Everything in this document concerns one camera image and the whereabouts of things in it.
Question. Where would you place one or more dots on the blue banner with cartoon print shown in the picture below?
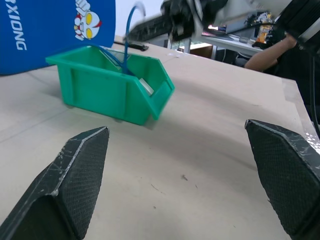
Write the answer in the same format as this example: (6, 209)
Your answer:
(45, 32)

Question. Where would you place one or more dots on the person in black shirt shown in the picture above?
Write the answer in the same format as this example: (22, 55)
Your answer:
(270, 55)

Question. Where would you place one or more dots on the white office desk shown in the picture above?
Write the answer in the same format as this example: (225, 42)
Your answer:
(232, 43)

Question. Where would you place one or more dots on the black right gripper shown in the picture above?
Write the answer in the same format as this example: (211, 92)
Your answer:
(183, 17)

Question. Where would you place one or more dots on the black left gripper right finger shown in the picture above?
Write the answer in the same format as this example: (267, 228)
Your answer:
(287, 175)

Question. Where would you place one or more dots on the white coupler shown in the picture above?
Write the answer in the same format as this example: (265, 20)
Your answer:
(147, 87)

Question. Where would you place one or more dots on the green plastic storage bin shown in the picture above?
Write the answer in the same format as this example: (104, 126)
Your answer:
(100, 95)

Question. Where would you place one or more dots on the yellow snack bag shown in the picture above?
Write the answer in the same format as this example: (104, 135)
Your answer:
(263, 32)

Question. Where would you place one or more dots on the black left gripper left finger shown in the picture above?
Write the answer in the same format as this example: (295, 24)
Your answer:
(62, 190)

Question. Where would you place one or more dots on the small flat black object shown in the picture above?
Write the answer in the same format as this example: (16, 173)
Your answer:
(138, 46)

